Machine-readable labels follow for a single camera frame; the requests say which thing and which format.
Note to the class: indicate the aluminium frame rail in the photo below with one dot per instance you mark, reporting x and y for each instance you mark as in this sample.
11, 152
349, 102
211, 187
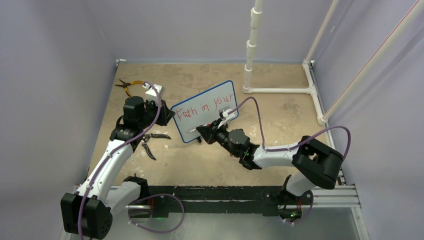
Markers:
343, 196

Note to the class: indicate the black handled cutters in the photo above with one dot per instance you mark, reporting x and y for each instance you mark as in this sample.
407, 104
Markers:
152, 140

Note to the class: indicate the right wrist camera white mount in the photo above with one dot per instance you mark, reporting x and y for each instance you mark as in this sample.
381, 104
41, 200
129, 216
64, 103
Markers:
226, 115

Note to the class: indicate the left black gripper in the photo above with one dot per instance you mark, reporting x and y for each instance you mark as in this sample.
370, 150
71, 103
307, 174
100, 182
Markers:
165, 114

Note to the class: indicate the yellow handled pliers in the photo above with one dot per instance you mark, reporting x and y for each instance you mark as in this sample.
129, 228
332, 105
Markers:
126, 85

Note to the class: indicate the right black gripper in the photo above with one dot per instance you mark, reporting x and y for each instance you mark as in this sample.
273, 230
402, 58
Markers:
210, 133

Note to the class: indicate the red capped whiteboard marker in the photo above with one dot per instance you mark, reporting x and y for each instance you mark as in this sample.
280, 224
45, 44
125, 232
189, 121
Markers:
195, 129

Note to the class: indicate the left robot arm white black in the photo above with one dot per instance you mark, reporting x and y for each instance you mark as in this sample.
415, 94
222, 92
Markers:
90, 210

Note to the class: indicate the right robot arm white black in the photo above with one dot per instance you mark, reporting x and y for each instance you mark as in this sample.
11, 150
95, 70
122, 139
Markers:
317, 163

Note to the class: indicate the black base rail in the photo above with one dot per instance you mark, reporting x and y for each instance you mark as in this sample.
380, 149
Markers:
269, 201

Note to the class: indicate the blue framed whiteboard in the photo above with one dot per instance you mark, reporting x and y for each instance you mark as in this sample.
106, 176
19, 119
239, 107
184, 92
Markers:
203, 108

